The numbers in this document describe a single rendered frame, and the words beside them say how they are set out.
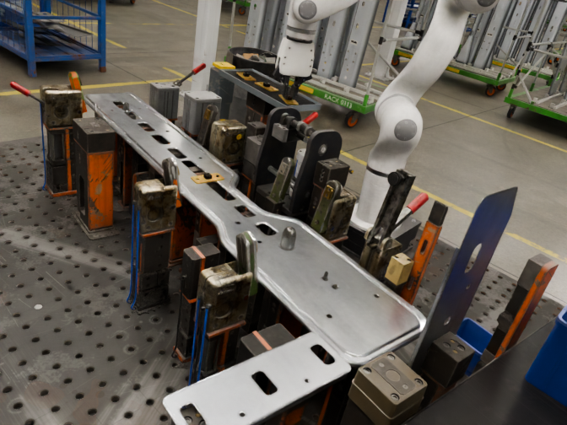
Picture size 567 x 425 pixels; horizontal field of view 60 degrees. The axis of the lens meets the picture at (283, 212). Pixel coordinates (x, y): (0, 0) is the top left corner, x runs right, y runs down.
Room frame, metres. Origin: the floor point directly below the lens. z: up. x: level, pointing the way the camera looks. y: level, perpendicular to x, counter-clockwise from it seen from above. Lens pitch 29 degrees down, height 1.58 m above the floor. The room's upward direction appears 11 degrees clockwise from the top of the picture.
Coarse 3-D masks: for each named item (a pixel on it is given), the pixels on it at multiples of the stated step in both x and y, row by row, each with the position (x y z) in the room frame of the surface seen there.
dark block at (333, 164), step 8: (328, 160) 1.15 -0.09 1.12; (336, 160) 1.17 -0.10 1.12; (320, 168) 1.13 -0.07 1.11; (328, 168) 1.11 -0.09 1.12; (336, 168) 1.12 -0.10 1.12; (344, 168) 1.14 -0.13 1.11; (320, 176) 1.12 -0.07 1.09; (328, 176) 1.10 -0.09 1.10; (336, 176) 1.12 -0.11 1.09; (344, 176) 1.14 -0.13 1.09; (320, 184) 1.12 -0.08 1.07; (344, 184) 1.15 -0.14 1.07; (312, 192) 1.14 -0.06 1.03; (320, 192) 1.12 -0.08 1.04; (312, 200) 1.13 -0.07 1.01; (312, 208) 1.13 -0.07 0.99; (312, 216) 1.12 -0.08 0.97
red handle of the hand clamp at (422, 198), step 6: (420, 198) 0.98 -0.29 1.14; (426, 198) 0.99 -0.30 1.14; (408, 204) 0.98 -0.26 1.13; (414, 204) 0.97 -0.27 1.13; (420, 204) 0.98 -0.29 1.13; (408, 210) 0.96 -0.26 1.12; (414, 210) 0.97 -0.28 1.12; (402, 216) 0.95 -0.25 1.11; (408, 216) 0.96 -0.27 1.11; (396, 228) 0.94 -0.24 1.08; (378, 234) 0.92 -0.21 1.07; (378, 240) 0.91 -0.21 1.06
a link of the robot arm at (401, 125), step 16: (400, 96) 1.51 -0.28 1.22; (384, 112) 1.44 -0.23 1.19; (400, 112) 1.39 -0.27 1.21; (416, 112) 1.41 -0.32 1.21; (384, 128) 1.40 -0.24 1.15; (400, 128) 1.37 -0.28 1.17; (416, 128) 1.38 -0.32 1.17; (384, 144) 1.41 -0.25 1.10; (400, 144) 1.39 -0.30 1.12; (416, 144) 1.41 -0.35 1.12; (368, 160) 1.49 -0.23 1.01; (384, 160) 1.44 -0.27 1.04; (400, 160) 1.44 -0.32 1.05; (384, 176) 1.44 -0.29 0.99
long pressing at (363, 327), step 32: (96, 96) 1.61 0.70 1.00; (128, 96) 1.68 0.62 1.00; (128, 128) 1.39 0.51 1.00; (160, 128) 1.44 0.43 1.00; (160, 160) 1.21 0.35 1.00; (192, 160) 1.25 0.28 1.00; (192, 192) 1.07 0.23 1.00; (224, 224) 0.95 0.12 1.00; (256, 224) 0.98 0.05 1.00; (288, 224) 1.01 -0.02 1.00; (288, 256) 0.87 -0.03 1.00; (320, 256) 0.90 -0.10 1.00; (288, 288) 0.76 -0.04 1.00; (320, 288) 0.78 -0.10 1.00; (352, 288) 0.80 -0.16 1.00; (384, 288) 0.82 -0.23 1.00; (320, 320) 0.69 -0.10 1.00; (352, 320) 0.71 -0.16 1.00; (384, 320) 0.73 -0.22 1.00; (416, 320) 0.74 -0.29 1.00; (352, 352) 0.63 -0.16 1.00; (384, 352) 0.65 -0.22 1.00
